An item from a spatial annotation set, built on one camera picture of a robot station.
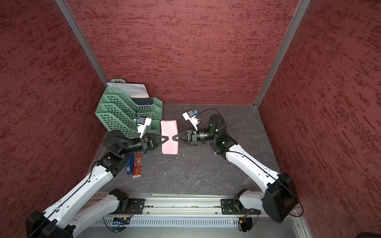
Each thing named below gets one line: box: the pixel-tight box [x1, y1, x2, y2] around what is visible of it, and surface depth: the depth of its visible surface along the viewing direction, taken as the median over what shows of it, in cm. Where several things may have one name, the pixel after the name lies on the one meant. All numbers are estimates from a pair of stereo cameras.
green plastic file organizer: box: [95, 79, 164, 139], surface depth 94 cm
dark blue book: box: [130, 97, 153, 106], surface depth 106 cm
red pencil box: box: [132, 150, 144, 178], surface depth 88 cm
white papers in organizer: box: [106, 82, 150, 99], surface depth 97 cm
